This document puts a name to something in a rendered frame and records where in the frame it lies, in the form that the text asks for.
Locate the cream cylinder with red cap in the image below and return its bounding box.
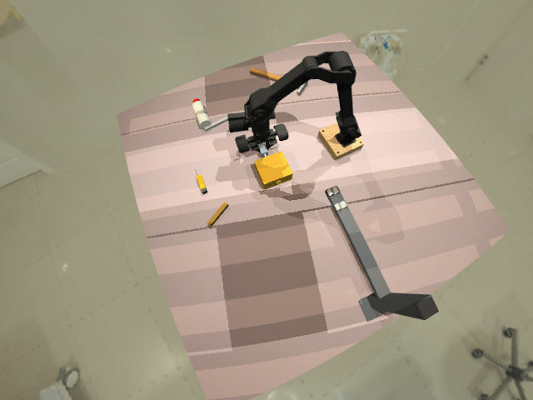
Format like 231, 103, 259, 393
192, 98, 211, 128

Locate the white thin rod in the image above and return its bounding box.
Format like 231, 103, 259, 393
205, 116, 228, 131

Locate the hammer with orange handle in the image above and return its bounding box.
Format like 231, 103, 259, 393
250, 67, 308, 94

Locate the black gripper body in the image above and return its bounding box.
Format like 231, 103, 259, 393
235, 123, 289, 154

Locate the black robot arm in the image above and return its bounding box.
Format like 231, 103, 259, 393
227, 51, 361, 148

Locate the brown rectangular bar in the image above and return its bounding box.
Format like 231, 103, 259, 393
207, 202, 229, 227

